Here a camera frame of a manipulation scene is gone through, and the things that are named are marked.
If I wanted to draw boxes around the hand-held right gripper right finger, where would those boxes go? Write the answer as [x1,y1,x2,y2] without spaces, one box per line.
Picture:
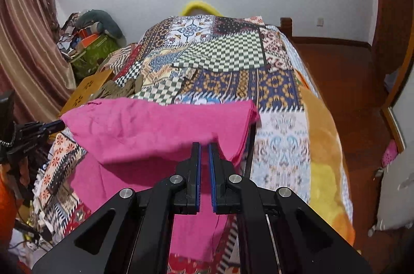
[209,143,372,274]

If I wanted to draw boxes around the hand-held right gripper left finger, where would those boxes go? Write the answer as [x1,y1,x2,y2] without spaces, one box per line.
[32,142,203,274]

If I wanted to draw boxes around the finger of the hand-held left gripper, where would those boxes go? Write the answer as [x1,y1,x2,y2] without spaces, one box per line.
[18,119,65,148]

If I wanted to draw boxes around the pink pants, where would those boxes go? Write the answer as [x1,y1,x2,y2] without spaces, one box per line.
[60,98,261,262]

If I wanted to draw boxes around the olive green pants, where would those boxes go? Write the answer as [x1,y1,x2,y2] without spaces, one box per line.
[94,75,144,100]

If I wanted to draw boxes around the yellow cardboard box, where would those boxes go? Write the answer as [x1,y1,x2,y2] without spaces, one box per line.
[59,67,114,117]

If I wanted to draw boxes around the striped brown curtain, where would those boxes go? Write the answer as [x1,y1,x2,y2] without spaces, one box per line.
[0,0,76,126]

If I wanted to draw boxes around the green patterned bag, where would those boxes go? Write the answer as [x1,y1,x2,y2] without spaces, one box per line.
[69,34,120,80]

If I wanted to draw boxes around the orange box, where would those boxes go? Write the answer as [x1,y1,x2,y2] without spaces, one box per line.
[78,28,101,48]

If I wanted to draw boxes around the yellow orange fleece blanket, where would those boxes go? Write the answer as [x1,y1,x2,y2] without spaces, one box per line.
[298,70,356,245]

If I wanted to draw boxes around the patchwork printed bed sheet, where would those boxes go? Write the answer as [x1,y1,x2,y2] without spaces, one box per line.
[32,14,314,274]

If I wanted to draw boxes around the grey green pillow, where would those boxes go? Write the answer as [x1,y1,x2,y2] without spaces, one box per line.
[75,10,125,38]

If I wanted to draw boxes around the yellow fluffy cushion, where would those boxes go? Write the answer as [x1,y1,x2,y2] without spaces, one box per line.
[179,0,224,16]

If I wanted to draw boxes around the pink slipper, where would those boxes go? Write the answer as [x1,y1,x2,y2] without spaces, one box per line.
[382,140,398,168]

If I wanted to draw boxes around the white cloth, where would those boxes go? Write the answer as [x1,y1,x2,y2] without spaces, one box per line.
[369,145,414,236]

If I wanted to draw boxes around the wooden framed mirror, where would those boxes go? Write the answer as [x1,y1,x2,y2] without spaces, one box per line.
[380,44,414,153]

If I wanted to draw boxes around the dark brown wooden door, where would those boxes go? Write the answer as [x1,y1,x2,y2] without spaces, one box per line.
[370,0,414,74]

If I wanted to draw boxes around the wooden bed post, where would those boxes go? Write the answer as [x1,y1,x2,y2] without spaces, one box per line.
[280,18,293,38]

